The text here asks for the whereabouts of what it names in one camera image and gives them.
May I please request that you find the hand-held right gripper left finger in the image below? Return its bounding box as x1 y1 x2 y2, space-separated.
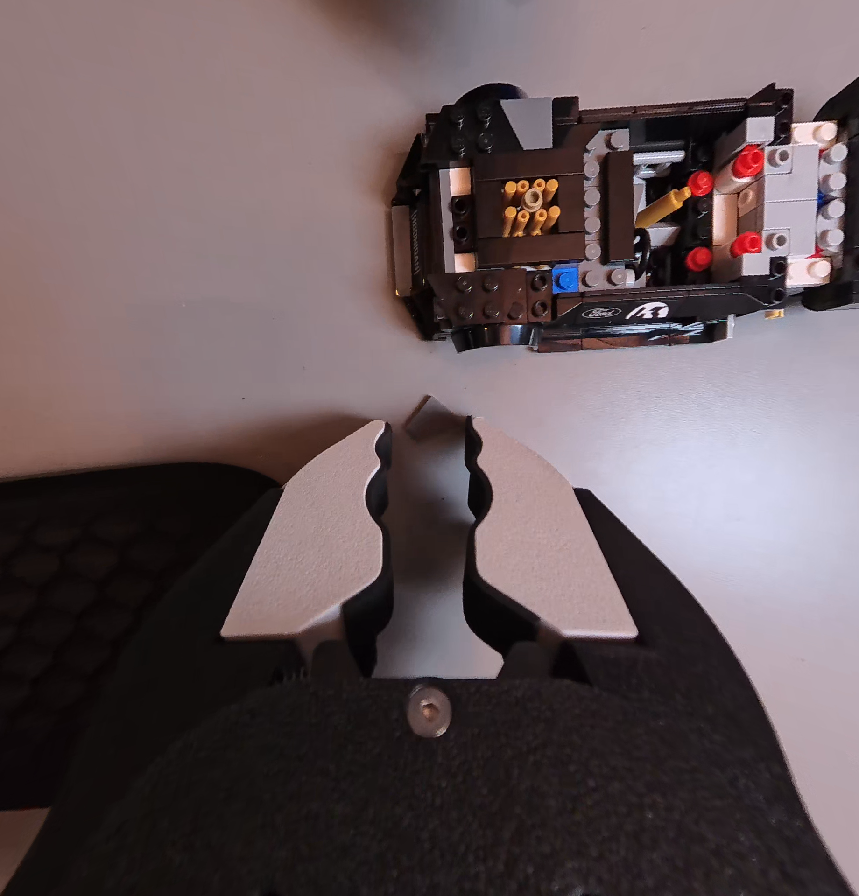
221 418 393 673

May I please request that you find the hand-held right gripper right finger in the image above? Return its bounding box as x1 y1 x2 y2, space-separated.
463 416 641 673

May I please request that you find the grey wedge lego piece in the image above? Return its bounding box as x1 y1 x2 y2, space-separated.
401 394 469 448

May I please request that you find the lego car model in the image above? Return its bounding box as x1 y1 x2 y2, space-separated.
386 74 859 354

